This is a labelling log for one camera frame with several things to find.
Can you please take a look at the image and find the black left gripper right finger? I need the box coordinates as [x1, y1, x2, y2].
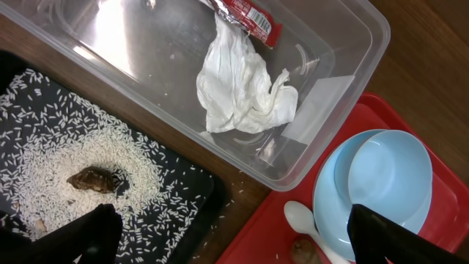
[347, 204, 468, 264]

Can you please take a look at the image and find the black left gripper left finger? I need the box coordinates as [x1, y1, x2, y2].
[1, 204, 123, 263]

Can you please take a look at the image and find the brown food scrap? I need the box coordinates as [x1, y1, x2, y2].
[67, 166, 114, 194]

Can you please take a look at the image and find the light blue rice bowl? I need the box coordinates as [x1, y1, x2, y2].
[344, 130, 432, 224]

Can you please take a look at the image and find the white rice pile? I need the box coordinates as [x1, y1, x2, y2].
[0, 67, 213, 264]

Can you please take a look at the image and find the white napkin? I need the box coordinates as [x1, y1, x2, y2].
[196, 15, 298, 133]

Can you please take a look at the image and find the red snack wrapper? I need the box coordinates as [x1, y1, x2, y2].
[201, 0, 282, 48]

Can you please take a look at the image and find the black waste tray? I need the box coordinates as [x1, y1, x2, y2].
[0, 49, 228, 264]

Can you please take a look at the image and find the clear plastic waste bin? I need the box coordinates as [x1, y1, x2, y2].
[1, 0, 391, 191]

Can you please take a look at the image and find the light blue plate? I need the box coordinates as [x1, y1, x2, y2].
[313, 129, 432, 260]

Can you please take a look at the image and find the brown carrot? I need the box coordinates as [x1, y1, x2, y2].
[290, 238, 322, 264]

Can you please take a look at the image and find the white plastic spoon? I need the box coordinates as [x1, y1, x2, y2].
[284, 201, 350, 264]

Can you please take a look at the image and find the red plastic tray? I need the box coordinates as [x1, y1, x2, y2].
[217, 92, 468, 264]

